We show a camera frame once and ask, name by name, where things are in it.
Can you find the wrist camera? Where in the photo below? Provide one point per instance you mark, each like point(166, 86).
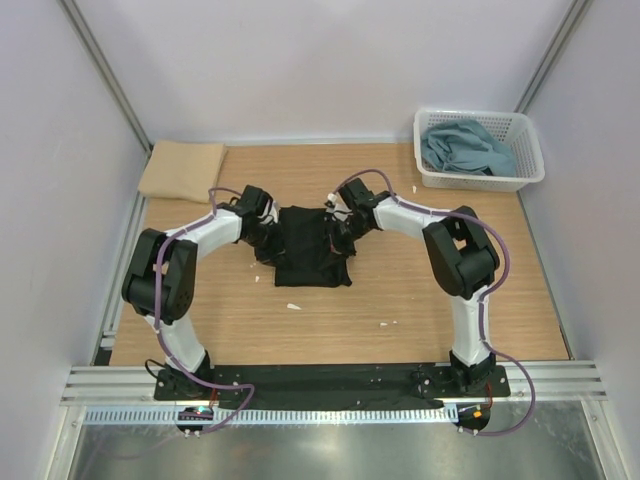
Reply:
point(357, 192)
point(254, 201)

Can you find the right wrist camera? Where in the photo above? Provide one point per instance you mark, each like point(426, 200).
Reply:
point(357, 192)

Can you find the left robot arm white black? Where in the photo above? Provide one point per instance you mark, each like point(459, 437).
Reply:
point(160, 281)

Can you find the folded beige t shirt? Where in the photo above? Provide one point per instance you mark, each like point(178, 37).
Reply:
point(182, 171)

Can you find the aluminium frame rail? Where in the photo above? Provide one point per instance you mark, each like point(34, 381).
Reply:
point(123, 385)

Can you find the blue t shirt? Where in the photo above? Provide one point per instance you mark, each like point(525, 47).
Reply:
point(465, 147)

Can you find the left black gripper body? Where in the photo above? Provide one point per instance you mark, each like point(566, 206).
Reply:
point(266, 242)

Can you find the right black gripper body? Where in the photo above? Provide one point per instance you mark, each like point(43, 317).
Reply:
point(343, 235)

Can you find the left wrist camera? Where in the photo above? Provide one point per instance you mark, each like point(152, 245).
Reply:
point(254, 201)

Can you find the white slotted cable duct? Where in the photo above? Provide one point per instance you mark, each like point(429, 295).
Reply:
point(201, 416)

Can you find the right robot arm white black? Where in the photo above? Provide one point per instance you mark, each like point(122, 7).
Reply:
point(462, 258)

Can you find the white plastic basket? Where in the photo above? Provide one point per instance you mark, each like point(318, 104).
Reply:
point(514, 130)

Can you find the black t shirt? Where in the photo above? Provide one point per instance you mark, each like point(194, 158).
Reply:
point(308, 260)

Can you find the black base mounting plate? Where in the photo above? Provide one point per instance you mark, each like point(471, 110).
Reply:
point(349, 387)

